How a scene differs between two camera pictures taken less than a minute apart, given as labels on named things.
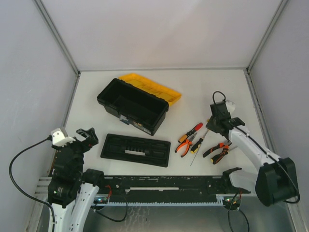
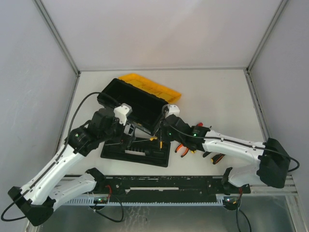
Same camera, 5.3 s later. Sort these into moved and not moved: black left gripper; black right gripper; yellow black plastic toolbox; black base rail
Moved: black right gripper; black left gripper
Not moved: yellow black plastic toolbox; black base rail
